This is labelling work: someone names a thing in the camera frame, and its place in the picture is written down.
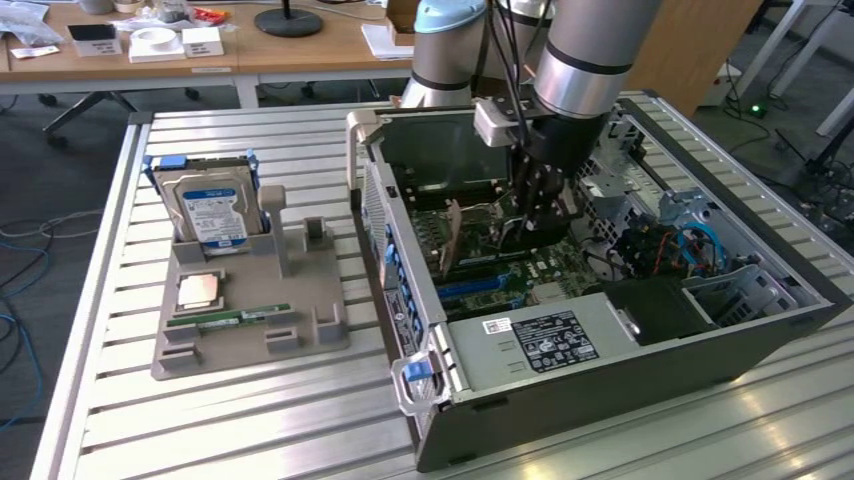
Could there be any silver slanted disk bay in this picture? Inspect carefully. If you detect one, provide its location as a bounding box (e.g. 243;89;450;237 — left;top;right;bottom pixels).
683;264;802;329

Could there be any bag of black parts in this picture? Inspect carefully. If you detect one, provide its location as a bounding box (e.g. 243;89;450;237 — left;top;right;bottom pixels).
150;0;195;24

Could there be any green RAM stick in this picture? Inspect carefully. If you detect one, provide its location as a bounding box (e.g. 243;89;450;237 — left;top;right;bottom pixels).
453;252;533;271
166;303;294;329

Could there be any black graphics card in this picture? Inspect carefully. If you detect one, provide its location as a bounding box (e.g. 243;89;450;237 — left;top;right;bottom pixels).
439;197;574;282

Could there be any white labelled box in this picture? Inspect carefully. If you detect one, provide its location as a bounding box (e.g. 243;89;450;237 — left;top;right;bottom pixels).
180;27;226;59

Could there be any black plastic air shroud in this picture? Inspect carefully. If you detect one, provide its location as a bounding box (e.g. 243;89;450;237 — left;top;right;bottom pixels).
610;279;719;347

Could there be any flat white box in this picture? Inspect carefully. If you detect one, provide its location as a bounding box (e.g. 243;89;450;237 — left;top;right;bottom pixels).
127;27;188;65

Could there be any silver perforated disk bay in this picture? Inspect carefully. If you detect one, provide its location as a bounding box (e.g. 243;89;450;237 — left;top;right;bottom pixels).
578;147;675;251

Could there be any open dark PC case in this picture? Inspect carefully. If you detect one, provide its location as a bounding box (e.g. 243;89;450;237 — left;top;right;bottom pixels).
346;94;854;474

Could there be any grey parts rack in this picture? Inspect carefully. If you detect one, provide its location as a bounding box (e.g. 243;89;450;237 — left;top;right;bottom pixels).
150;184;355;382

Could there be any black round lamp base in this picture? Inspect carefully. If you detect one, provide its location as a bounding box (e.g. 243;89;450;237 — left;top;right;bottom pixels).
254;0;326;37

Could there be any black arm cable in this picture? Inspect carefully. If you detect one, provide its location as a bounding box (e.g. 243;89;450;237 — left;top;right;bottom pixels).
485;0;559;151

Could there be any copper-topped CPU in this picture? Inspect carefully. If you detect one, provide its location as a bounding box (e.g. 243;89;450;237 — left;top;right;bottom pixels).
176;273;222;307

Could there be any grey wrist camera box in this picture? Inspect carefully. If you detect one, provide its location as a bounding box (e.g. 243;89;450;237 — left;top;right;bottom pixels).
473;97;535;147

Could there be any white box with black top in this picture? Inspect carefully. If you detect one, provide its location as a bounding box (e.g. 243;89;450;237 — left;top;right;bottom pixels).
66;23;123;57

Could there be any hard disk in blue carrier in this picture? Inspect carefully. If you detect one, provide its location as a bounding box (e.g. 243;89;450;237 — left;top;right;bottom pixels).
142;148;263;259

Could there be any grey power supply unit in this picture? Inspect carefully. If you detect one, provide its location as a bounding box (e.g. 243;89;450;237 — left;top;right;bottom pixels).
446;293;646;392

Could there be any wooden cabinet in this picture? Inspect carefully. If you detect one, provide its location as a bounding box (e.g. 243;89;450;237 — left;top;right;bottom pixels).
623;0;766;116

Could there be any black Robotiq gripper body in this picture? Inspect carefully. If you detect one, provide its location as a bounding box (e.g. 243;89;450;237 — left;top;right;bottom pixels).
523;112;613;174

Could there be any white desk frame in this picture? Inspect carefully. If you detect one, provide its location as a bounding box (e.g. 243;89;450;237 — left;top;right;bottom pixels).
730;0;854;136

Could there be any black RAM slot bank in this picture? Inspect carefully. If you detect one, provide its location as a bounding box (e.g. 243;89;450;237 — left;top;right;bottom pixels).
403;177;499;209

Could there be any black chair base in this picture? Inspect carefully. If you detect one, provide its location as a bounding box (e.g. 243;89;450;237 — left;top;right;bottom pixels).
40;90;139;149

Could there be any clear plastic bag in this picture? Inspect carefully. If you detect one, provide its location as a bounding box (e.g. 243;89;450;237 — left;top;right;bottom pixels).
0;2;52;44

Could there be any brown cardboard box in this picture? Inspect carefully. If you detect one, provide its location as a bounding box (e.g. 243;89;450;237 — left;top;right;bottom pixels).
386;0;422;34

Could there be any wooden office desk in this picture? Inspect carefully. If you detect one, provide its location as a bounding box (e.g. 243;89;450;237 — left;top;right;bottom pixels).
236;0;549;109
0;0;240;109

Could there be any CPU socket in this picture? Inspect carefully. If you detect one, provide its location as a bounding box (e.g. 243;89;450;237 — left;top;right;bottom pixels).
459;202;502;236

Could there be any green motherboard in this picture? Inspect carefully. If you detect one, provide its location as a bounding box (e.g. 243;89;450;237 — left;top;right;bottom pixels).
390;159;609;321

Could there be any blue data wire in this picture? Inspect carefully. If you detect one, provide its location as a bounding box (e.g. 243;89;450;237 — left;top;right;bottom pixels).
673;223;730;275

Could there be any white tape roll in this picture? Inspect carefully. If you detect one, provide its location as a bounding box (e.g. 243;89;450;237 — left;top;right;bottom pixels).
136;28;176;51

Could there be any blue floor cable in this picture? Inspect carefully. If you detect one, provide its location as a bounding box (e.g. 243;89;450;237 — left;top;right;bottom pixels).
0;239;55;431

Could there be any stack of white papers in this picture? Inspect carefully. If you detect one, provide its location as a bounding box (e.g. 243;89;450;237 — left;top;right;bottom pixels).
362;22;417;60

